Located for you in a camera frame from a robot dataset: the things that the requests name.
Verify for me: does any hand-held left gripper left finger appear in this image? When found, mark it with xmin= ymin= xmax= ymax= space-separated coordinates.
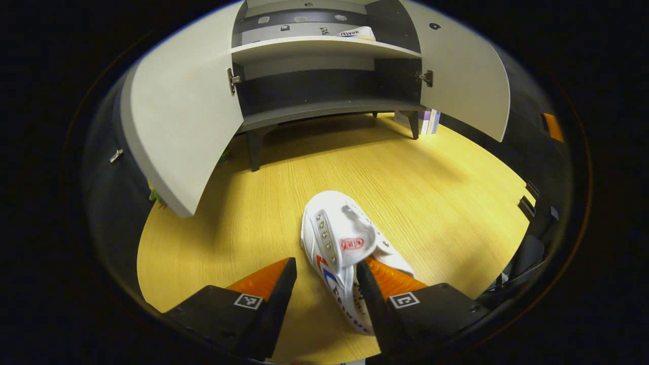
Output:
xmin=162 ymin=257 xmax=298 ymax=361

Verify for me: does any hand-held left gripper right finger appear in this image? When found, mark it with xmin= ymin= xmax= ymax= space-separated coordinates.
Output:
xmin=356 ymin=257 xmax=490 ymax=358

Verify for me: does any white canvas shoe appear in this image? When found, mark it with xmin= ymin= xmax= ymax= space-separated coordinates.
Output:
xmin=336 ymin=26 xmax=377 ymax=42
xmin=301 ymin=191 xmax=416 ymax=336

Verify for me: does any white shoe cabinet door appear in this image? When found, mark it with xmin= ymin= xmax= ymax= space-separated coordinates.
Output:
xmin=120 ymin=3 xmax=245 ymax=218
xmin=401 ymin=0 xmax=511 ymax=142

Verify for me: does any stack of books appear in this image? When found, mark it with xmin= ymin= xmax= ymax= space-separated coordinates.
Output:
xmin=419 ymin=109 xmax=442 ymax=135

